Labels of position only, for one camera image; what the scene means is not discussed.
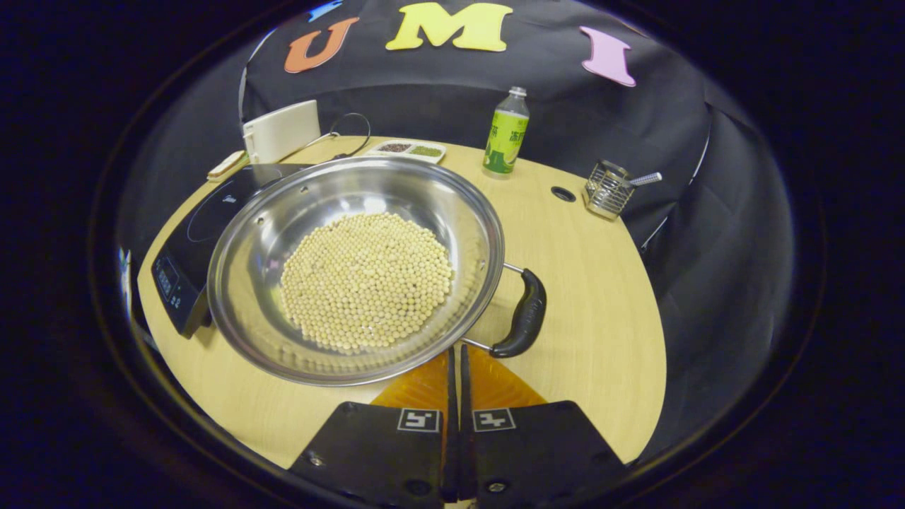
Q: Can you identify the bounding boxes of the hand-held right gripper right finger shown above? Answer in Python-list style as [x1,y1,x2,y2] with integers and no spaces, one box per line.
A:
[460,344,627,505]

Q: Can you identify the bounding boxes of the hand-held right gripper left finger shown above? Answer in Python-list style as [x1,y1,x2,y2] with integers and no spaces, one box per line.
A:
[288,350,459,507]

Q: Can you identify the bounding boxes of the stainless steel pot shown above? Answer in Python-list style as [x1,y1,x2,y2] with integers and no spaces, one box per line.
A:
[206,156,548,388]

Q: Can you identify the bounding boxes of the black induction cooktop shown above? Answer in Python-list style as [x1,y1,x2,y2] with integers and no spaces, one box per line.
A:
[151,163,313,339]

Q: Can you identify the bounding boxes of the pile of soybeans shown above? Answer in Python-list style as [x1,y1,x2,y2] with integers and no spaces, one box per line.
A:
[280,212,455,355]

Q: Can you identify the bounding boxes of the white divided bean dish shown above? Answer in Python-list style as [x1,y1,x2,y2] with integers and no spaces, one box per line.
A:
[366,139,448,165]

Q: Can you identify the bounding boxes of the green drink bottle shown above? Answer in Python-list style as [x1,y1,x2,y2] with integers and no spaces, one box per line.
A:
[482,86,531,178]

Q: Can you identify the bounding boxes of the small green plate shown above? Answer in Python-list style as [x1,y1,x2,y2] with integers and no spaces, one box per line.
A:
[206,150,250,182]

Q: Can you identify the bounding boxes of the white toaster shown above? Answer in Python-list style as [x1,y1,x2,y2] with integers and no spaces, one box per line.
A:
[242,100,322,165]

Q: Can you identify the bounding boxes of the black backdrop cloth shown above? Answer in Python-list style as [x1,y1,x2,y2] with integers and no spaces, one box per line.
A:
[117,0,796,460]

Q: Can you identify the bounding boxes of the wire mesh utensil holder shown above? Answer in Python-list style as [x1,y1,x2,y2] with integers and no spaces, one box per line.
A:
[583,160,636,221]

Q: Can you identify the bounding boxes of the black power cable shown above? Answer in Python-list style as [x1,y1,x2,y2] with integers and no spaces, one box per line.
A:
[327,112,373,160]

